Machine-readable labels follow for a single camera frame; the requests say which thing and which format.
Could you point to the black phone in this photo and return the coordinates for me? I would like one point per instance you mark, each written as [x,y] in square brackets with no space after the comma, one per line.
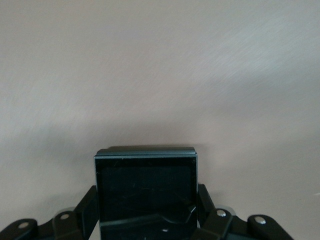
[145,190]

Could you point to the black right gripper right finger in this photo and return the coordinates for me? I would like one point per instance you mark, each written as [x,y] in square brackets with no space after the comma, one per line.
[225,227]

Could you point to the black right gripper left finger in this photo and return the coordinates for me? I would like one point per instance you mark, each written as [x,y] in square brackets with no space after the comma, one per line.
[62,225]

